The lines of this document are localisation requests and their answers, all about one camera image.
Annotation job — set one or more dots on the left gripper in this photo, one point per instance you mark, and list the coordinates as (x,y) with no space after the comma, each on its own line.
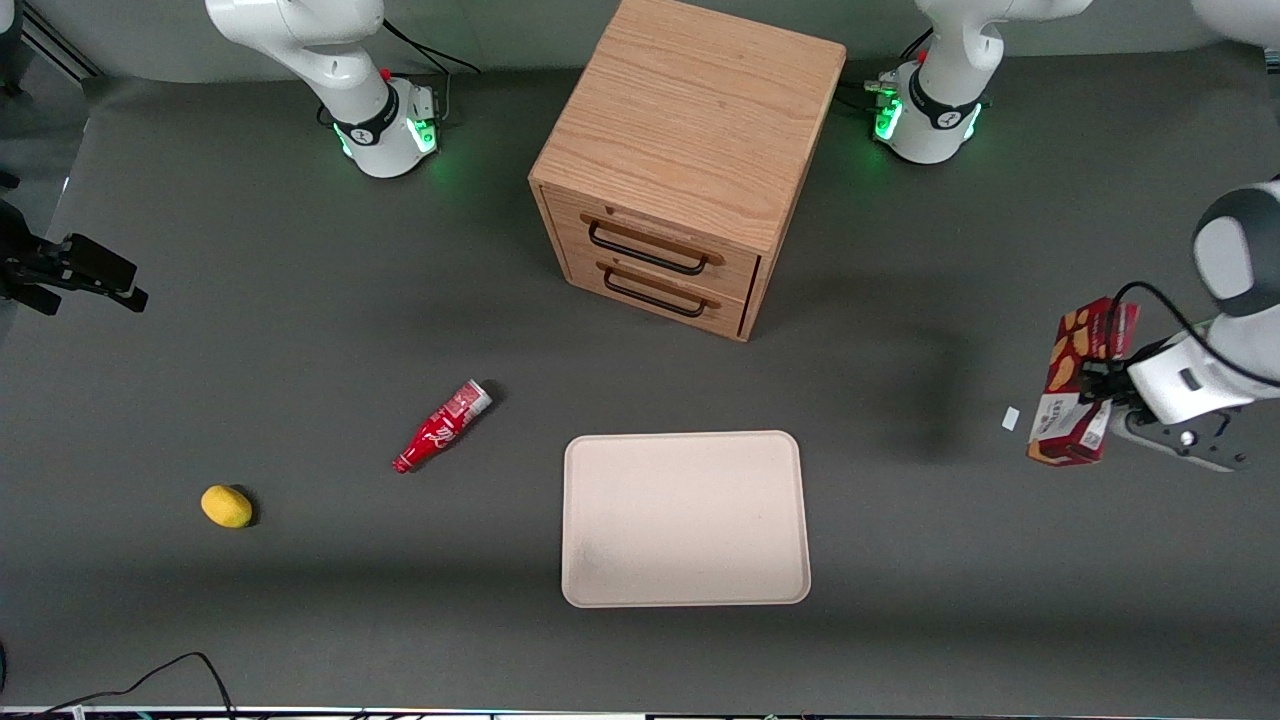
(1112,383)

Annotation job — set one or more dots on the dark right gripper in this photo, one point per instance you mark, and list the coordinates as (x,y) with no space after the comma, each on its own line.
(28,262)

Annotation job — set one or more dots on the red cookie box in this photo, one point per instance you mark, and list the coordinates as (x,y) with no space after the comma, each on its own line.
(1062,355)

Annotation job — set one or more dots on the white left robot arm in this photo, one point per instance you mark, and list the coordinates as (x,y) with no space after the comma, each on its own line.
(940,120)

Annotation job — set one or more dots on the beige plastic tray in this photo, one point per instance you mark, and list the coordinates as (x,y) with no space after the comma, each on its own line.
(685,520)

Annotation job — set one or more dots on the small white paper scrap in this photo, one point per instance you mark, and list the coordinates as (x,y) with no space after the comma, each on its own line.
(1010,418)

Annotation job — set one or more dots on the yellow lemon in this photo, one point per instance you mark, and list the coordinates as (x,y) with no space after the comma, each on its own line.
(226,506)

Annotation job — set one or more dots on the red cola bottle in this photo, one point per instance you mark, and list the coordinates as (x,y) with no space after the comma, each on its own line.
(440,428)

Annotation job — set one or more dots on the wooden drawer cabinet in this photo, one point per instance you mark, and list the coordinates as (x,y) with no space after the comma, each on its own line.
(690,110)

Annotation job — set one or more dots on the wooden drawer front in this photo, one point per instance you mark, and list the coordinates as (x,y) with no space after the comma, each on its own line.
(580,270)
(560,215)

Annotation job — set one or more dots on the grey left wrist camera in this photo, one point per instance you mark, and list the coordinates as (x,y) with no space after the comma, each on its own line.
(1190,440)

